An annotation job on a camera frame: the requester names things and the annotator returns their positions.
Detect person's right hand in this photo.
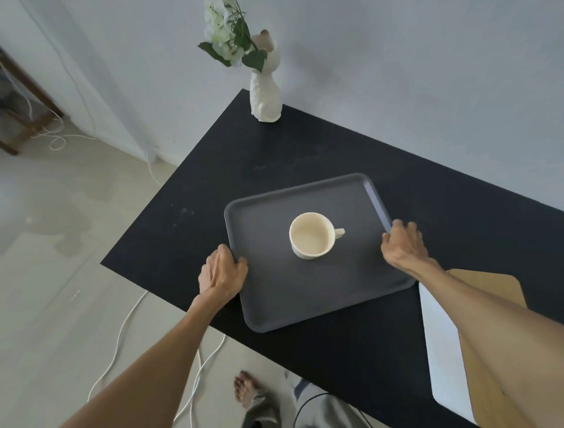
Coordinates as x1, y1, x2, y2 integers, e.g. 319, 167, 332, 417
381, 219, 430, 270

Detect person's left hand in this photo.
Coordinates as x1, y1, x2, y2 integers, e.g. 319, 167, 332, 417
198, 244, 249, 305

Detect dark grey plastic tray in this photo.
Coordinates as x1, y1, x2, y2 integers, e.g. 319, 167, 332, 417
224, 173, 418, 333

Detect person's right forearm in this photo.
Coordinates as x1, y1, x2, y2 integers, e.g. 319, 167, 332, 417
407, 258, 564, 428

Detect person's left forearm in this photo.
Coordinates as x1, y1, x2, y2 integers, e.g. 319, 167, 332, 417
61, 292, 223, 428

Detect cream ceramic cup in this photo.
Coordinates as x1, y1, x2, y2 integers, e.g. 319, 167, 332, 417
289, 212, 345, 260

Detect white rounded board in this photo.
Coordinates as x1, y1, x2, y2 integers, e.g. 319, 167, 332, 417
418, 282, 476, 425

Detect person's foot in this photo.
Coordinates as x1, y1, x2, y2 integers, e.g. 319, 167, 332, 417
233, 370, 266, 411

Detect person's grey trouser leg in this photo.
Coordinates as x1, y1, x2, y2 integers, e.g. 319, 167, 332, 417
292, 378, 390, 428

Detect white cat-shaped vase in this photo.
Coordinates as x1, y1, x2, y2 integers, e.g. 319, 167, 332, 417
249, 29, 283, 123

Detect light wooden chair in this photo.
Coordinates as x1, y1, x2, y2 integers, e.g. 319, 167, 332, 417
447, 268, 529, 428

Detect white artificial flowers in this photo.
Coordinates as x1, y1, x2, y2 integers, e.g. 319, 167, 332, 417
197, 0, 268, 74

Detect thick white cable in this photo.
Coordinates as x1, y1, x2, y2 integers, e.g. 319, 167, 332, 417
87, 289, 226, 425

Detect black cable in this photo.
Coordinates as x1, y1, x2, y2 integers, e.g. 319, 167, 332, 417
294, 392, 376, 428

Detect thin white cable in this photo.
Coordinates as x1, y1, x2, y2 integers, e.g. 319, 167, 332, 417
0, 62, 161, 186

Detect brown wooden furniture frame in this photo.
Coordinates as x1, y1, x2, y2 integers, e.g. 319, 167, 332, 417
0, 46, 65, 156

